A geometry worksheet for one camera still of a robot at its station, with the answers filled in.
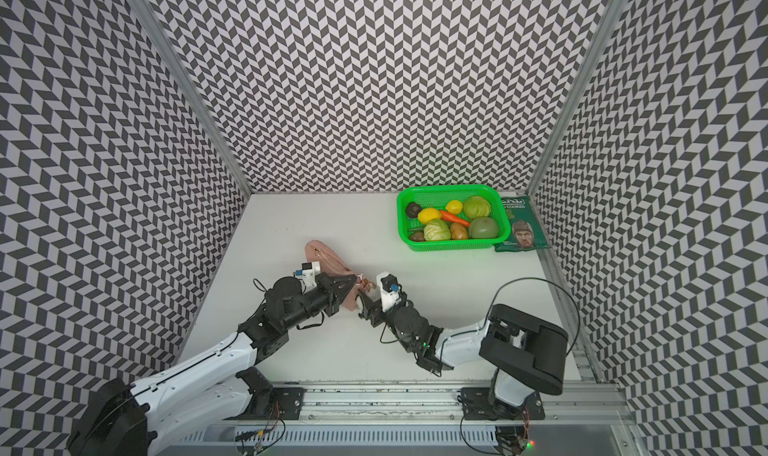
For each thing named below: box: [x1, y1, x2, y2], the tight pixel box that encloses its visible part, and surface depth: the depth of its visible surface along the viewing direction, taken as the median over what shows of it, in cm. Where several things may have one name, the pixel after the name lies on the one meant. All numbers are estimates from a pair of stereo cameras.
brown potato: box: [450, 222, 468, 240], surface depth 102 cm
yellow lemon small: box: [446, 200, 463, 215], surface depth 111 cm
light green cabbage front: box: [424, 219, 451, 241], surface depth 100 cm
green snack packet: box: [493, 196, 550, 252], surface depth 107 cm
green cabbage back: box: [463, 195, 491, 220], surface depth 105 cm
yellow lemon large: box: [417, 208, 442, 224], surface depth 107 cm
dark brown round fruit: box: [406, 202, 422, 218], surface depth 110 cm
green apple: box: [468, 216, 499, 239], surface depth 101 cm
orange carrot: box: [439, 210, 471, 227], surface depth 113 cm
